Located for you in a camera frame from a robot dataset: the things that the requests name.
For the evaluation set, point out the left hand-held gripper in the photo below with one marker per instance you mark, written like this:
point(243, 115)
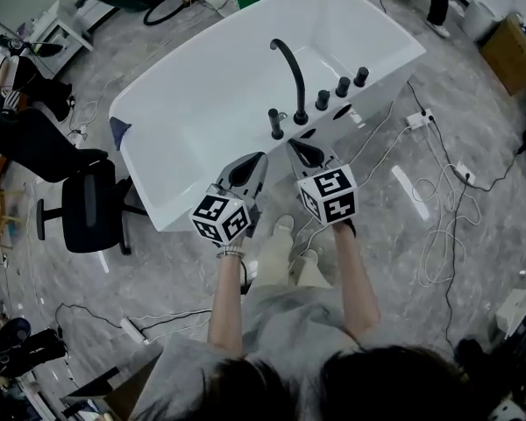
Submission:
point(219, 217)

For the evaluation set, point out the grey cloth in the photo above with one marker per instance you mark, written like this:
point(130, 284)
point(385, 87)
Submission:
point(118, 127)

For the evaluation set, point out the cardboard box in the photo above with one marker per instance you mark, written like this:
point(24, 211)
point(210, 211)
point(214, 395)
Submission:
point(515, 55)

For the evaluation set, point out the black bag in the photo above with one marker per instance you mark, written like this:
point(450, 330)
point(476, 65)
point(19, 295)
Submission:
point(35, 349)

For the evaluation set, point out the white toilet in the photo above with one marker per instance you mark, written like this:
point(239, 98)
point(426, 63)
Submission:
point(478, 20)

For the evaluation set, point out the white power strip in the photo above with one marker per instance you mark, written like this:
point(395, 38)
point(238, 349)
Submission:
point(131, 329)
point(416, 121)
point(464, 171)

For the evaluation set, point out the black cylindrical peg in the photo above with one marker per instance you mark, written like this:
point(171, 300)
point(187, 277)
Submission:
point(275, 125)

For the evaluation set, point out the black jacket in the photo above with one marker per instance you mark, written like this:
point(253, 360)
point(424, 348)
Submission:
point(35, 143)

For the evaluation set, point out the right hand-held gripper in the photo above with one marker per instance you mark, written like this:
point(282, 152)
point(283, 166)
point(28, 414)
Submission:
point(329, 195)

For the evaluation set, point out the person's right forearm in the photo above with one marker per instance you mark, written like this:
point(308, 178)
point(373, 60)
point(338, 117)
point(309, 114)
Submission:
point(355, 283)

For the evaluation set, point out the white shoe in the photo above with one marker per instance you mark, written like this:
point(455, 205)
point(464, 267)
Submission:
point(285, 224)
point(310, 254)

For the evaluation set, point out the white bathtub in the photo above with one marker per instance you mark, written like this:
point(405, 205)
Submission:
point(210, 103)

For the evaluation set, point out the black round faucet knob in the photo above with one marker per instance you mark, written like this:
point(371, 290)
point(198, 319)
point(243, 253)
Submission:
point(322, 100)
point(343, 87)
point(361, 77)

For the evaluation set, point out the white floor strip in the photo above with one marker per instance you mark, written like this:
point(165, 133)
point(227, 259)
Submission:
point(103, 263)
point(410, 191)

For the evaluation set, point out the person's left forearm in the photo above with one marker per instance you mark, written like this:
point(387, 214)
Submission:
point(225, 309)

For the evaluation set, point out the black office chair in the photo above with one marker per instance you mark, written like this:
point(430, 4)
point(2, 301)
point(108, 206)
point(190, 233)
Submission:
point(92, 217)

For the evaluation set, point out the grey shirt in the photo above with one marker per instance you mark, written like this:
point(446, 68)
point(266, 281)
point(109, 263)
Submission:
point(289, 323)

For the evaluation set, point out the beige trousers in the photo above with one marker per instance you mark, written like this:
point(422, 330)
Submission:
point(274, 261)

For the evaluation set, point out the black curved faucet spout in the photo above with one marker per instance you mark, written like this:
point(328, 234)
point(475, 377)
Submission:
point(301, 99)

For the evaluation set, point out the white box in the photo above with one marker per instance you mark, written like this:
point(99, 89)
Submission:
point(510, 311)

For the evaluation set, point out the white side table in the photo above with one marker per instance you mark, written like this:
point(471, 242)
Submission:
point(59, 29)

